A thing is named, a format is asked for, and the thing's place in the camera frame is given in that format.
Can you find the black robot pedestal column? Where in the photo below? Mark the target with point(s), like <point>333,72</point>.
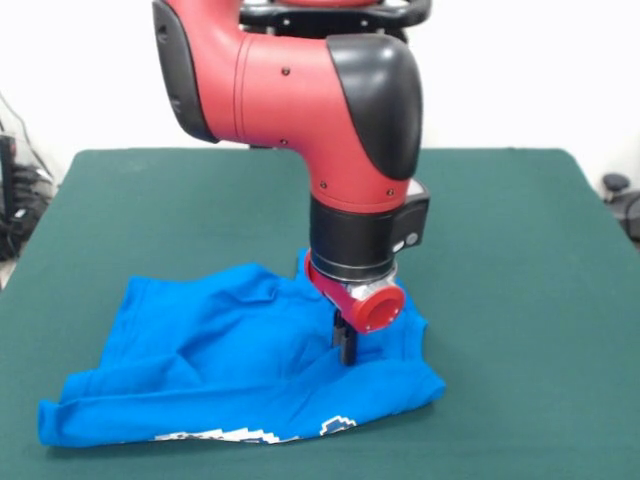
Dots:
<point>350,20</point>

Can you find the blue printed t-shirt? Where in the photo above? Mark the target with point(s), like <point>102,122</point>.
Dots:
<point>200,360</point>

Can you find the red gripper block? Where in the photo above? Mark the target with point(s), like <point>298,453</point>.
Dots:
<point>370,307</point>

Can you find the gray office chair base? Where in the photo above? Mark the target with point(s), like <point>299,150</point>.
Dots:
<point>617,182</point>

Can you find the dark green table cloth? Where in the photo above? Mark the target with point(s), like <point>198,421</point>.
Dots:
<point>500,350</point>

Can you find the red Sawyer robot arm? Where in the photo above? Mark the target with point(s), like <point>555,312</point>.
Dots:
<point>300,90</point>

